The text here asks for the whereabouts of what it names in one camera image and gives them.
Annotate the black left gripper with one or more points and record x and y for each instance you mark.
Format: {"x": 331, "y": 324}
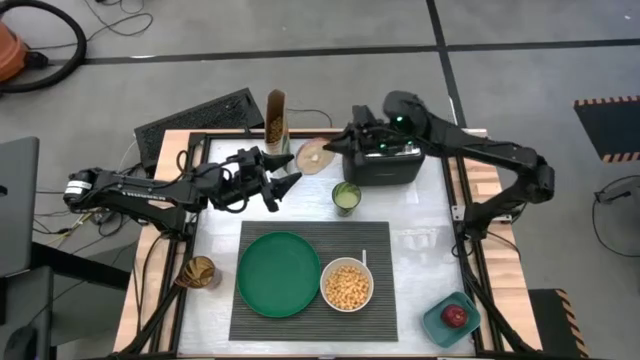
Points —
{"x": 240, "y": 185}

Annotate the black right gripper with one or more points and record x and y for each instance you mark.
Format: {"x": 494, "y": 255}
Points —
{"x": 372, "y": 137}

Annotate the cereal box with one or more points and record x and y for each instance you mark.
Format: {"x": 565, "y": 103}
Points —
{"x": 276, "y": 125}

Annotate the red apple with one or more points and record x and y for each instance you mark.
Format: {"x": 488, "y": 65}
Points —
{"x": 454, "y": 316}

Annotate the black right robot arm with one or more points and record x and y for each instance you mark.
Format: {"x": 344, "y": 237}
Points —
{"x": 475, "y": 145}

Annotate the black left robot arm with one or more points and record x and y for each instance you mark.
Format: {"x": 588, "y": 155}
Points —
{"x": 135, "y": 195}

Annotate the white table cover sheet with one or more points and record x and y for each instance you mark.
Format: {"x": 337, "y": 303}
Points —
{"x": 310, "y": 205}

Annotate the black and chrome toaster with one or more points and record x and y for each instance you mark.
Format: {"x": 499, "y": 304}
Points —
{"x": 382, "y": 170}

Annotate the green cup with juice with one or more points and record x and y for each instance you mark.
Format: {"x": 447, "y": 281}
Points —
{"x": 346, "y": 199}

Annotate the dark grey ribbed placemat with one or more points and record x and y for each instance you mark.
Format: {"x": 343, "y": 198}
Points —
{"x": 350, "y": 240}

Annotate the black perforated panel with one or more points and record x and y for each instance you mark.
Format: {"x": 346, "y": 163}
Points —
{"x": 200, "y": 122}

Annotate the green round plate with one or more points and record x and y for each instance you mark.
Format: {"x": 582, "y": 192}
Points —
{"x": 278, "y": 274}

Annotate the white spoon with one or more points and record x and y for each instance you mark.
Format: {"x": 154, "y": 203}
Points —
{"x": 364, "y": 256}

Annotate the amber drinking glass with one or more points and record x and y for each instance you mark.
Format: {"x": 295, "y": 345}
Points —
{"x": 198, "y": 272}

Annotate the yellow cereal puffs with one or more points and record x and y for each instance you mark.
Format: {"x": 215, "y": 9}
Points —
{"x": 347, "y": 287}

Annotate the white round bowl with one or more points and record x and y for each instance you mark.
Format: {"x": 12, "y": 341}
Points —
{"x": 326, "y": 297}

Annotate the teal square container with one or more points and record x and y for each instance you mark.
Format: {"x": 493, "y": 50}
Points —
{"x": 435, "y": 327}

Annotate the grey laptop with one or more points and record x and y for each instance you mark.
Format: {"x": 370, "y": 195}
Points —
{"x": 17, "y": 205}

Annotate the large hazard striped black mat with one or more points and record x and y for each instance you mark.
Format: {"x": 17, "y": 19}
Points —
{"x": 612, "y": 130}

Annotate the small hazard striped black mat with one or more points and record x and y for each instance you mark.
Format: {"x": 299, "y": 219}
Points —
{"x": 550, "y": 325}

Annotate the grey side desk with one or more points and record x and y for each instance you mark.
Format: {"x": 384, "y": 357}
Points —
{"x": 25, "y": 305}

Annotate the orange vacuum cleaner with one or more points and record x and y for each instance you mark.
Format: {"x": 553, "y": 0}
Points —
{"x": 10, "y": 52}

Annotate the black computer mouse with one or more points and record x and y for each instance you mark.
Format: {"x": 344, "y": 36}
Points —
{"x": 21, "y": 342}

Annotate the black metal table frame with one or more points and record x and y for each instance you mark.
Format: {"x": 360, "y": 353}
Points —
{"x": 470, "y": 170}

